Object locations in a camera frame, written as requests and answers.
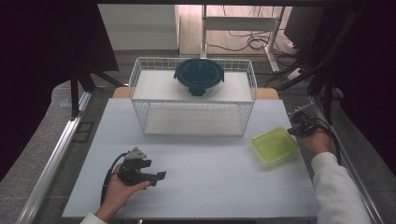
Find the person's right hand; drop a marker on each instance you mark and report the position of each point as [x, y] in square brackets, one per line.
[317, 143]

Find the person's left hand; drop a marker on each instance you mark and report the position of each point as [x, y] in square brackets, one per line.
[120, 194]

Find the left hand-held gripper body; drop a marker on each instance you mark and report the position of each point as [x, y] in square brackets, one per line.
[132, 171]

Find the white desk frame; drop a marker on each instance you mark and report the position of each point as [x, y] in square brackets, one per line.
[239, 23]

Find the round glass container blue lid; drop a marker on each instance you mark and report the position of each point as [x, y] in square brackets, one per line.
[199, 74]

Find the white power strip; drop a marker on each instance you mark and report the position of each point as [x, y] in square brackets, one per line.
[295, 74]

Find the black metal stand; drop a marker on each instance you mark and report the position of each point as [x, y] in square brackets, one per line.
[74, 93]
[327, 90]

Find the white cabinet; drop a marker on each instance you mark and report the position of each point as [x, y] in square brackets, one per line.
[140, 28]

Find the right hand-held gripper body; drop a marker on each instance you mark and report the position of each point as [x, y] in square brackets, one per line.
[301, 126]

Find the black curtain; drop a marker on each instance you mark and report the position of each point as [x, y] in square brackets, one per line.
[37, 62]
[370, 77]

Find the wooden board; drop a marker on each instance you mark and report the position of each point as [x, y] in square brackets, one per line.
[267, 93]

